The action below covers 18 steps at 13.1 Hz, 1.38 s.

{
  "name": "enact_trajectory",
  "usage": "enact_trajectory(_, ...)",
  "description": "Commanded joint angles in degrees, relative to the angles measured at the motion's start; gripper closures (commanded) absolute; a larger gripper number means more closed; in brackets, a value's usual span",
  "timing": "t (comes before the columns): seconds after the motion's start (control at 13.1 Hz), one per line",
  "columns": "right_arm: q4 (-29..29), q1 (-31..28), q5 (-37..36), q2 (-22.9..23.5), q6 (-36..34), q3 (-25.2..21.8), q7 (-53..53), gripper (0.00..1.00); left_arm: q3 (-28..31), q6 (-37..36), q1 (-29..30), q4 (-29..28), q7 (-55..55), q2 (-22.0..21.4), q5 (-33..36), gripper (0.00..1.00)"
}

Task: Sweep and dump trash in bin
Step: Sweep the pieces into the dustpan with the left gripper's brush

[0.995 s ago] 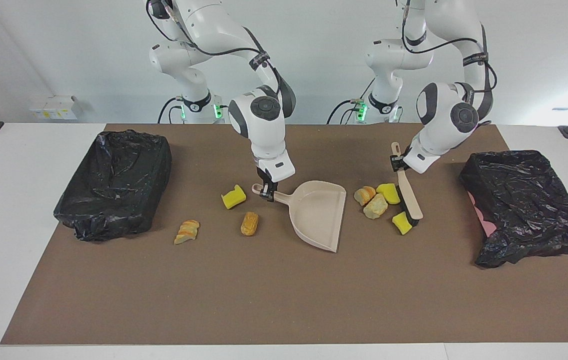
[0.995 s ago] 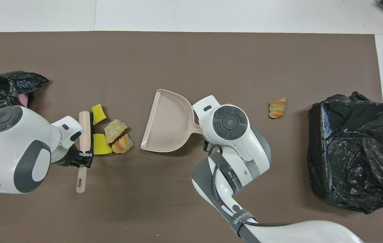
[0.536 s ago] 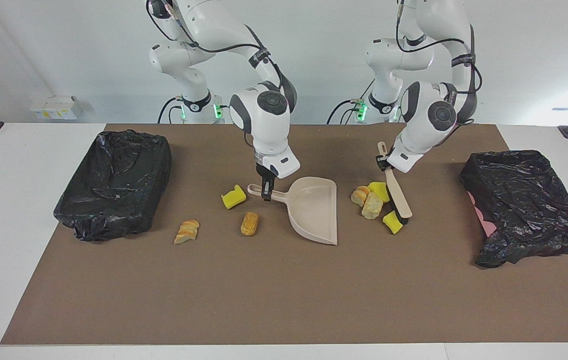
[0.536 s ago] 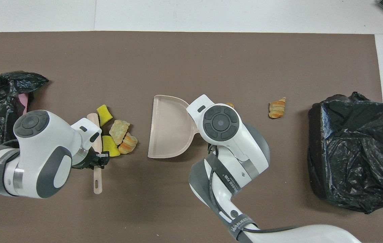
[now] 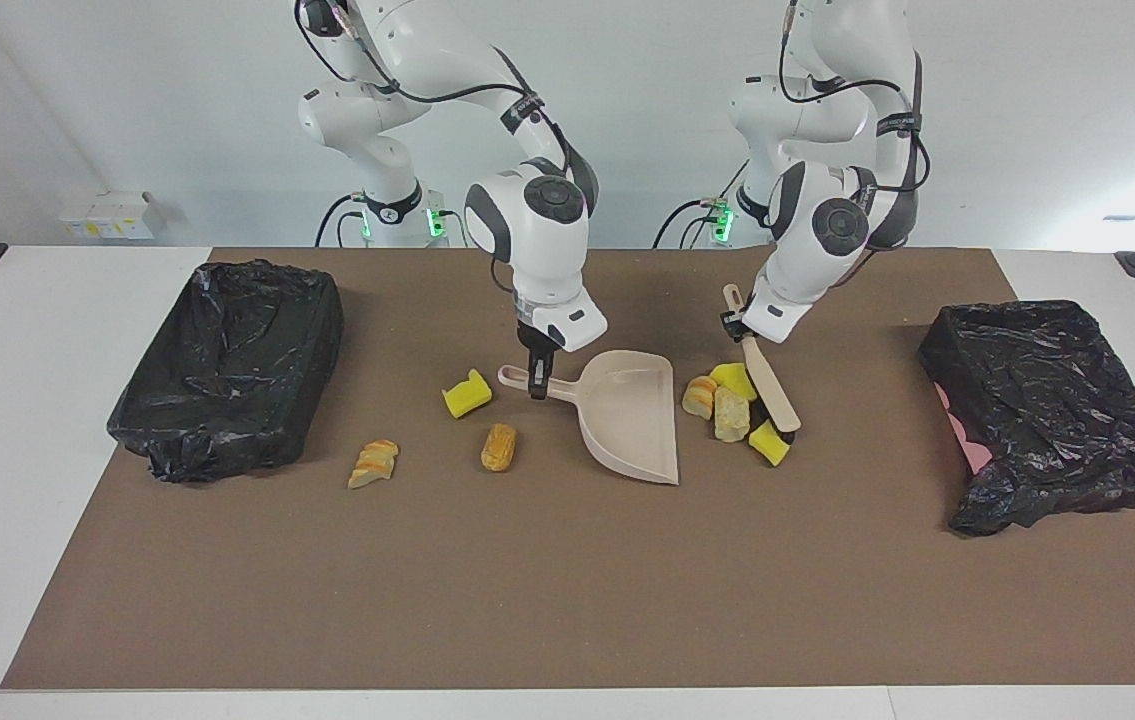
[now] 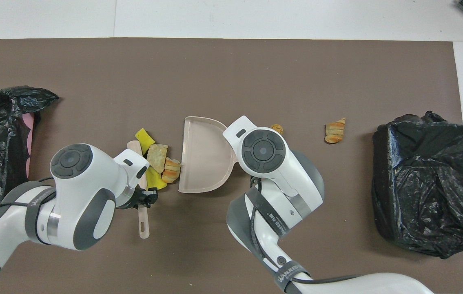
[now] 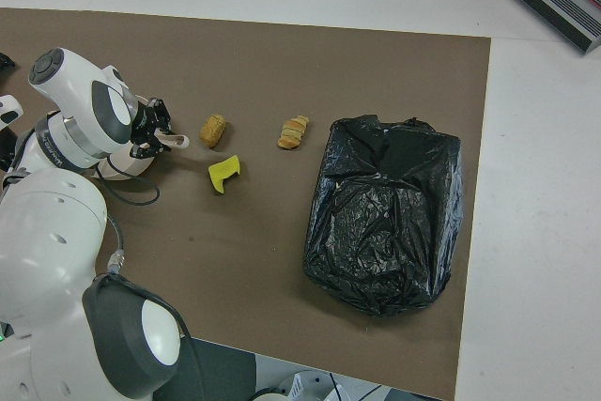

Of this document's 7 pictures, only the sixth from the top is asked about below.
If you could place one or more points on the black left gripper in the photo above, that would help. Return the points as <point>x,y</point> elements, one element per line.
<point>135,200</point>

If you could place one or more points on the yellow sponge piece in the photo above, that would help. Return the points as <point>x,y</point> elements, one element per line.
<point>156,180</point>
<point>144,139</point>

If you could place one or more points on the beige brush black bristles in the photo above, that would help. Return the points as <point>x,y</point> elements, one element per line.
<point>144,220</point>

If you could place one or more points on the orange striped croissant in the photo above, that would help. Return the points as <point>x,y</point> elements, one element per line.
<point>171,170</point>
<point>334,131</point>

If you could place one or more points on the pale bread chunk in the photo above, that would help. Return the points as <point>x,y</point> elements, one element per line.
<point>158,158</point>

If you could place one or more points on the beige plastic dustpan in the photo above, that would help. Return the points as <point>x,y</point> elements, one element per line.
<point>202,159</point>

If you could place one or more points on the brown bread roll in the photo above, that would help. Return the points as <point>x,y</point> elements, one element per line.
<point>277,129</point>

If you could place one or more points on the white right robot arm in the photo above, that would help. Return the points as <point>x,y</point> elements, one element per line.
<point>264,151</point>

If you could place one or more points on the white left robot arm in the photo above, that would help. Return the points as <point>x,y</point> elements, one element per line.
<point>80,196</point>

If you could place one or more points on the brown table mat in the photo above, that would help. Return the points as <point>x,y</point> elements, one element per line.
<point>231,73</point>

